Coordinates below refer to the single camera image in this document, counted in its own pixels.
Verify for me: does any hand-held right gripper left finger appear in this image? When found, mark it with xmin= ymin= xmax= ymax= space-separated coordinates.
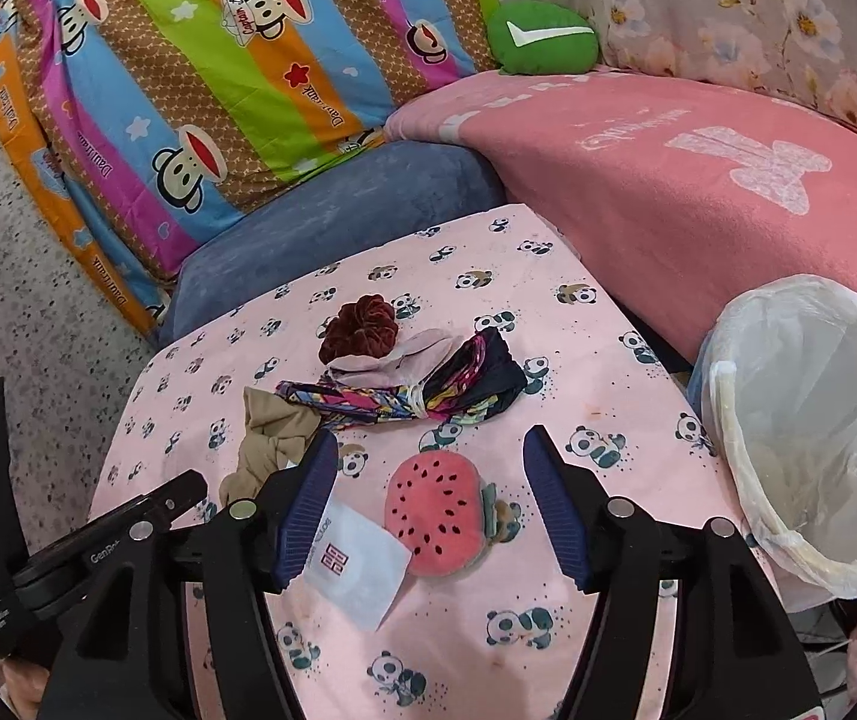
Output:
xmin=38 ymin=429 xmax=341 ymax=720

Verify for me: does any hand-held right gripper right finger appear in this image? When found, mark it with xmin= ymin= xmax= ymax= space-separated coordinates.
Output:
xmin=522 ymin=425 xmax=823 ymax=720

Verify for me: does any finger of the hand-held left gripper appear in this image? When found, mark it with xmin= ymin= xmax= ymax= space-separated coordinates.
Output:
xmin=87 ymin=469 xmax=209 ymax=542

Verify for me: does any white paper packet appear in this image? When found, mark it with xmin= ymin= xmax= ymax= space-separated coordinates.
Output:
xmin=300 ymin=499 xmax=413 ymax=631

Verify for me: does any watermelon plush purse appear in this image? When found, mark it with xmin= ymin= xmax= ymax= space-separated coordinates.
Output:
xmin=385 ymin=451 xmax=523 ymax=578

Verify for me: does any bin with white bag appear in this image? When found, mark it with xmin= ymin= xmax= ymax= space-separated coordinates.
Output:
xmin=687 ymin=275 xmax=857 ymax=612

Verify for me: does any person's left hand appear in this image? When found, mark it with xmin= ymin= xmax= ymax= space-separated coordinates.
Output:
xmin=4 ymin=661 xmax=50 ymax=720

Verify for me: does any beige knotted cloth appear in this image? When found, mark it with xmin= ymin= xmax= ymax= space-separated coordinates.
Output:
xmin=218 ymin=386 xmax=324 ymax=503

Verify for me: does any colourful striped navy cloth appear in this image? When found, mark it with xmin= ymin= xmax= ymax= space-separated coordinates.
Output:
xmin=276 ymin=328 xmax=530 ymax=432

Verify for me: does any pale pink cloth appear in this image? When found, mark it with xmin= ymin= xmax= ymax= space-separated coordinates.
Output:
xmin=323 ymin=328 xmax=467 ymax=395

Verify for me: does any dark red scrunchie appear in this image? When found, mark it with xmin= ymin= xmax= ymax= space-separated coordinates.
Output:
xmin=318 ymin=296 xmax=399 ymax=365

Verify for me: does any pink panda print cloth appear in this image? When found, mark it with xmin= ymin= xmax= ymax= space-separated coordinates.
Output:
xmin=87 ymin=202 xmax=781 ymax=720

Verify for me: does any blue-grey sofa cushion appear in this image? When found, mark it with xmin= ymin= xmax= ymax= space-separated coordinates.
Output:
xmin=158 ymin=139 xmax=508 ymax=346

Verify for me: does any pink blanket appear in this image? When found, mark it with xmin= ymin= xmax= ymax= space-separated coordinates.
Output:
xmin=384 ymin=67 xmax=857 ymax=368

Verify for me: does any striped monkey-print pillow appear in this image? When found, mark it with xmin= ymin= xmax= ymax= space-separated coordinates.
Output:
xmin=0 ymin=0 xmax=500 ymax=335

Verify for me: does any green round cushion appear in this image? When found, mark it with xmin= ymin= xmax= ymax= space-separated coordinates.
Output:
xmin=486 ymin=1 xmax=600 ymax=77

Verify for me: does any grey floral quilt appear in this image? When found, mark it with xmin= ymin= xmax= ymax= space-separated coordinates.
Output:
xmin=465 ymin=0 xmax=857 ymax=158

